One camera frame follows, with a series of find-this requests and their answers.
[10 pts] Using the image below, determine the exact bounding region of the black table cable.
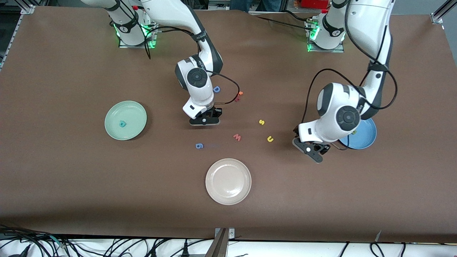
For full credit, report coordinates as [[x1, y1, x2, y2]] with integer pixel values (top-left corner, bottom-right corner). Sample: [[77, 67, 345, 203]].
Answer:
[[255, 15, 308, 30], [284, 10, 323, 22]]

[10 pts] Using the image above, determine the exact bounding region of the person in blue jeans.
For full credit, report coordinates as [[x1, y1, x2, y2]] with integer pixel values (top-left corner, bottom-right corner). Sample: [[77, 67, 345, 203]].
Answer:
[[230, 0, 282, 12]]

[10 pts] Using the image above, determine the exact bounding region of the red box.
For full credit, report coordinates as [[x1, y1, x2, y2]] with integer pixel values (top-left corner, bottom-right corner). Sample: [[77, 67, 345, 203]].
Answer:
[[300, 0, 331, 9]]

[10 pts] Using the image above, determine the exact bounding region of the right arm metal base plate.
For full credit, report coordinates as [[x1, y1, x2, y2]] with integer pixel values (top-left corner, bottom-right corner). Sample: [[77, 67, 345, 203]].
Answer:
[[119, 14, 160, 49]]

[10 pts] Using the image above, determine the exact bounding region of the beige plate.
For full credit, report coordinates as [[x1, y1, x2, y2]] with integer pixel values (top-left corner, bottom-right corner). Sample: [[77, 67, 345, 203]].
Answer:
[[205, 158, 252, 206]]

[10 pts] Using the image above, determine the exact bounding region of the metal table edge bracket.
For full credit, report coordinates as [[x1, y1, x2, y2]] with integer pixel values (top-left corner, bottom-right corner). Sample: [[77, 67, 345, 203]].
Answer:
[[204, 227, 236, 257]]

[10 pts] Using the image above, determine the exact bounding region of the light green plate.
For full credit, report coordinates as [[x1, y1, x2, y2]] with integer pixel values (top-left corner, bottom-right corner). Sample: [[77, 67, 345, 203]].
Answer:
[[104, 100, 147, 141]]

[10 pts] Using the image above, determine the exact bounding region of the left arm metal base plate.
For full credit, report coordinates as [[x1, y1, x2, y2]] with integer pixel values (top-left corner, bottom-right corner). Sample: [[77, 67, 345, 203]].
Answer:
[[306, 18, 345, 53]]

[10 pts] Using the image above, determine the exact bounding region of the aluminium frame corner profile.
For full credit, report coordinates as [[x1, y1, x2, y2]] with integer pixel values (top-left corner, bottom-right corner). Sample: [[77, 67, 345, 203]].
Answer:
[[430, 0, 457, 24]]

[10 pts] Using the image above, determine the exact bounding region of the blue plate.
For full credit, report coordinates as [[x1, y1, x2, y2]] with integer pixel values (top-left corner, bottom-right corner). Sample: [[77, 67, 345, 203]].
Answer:
[[338, 118, 377, 150]]

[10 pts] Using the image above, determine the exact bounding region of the thick black floor cable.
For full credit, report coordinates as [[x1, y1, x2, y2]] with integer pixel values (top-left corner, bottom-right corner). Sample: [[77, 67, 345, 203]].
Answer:
[[0, 224, 72, 257]]

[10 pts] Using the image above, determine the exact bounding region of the aluminium frame side rail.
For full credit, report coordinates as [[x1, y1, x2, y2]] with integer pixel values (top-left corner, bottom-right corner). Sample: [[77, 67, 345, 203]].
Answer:
[[0, 5, 35, 70]]

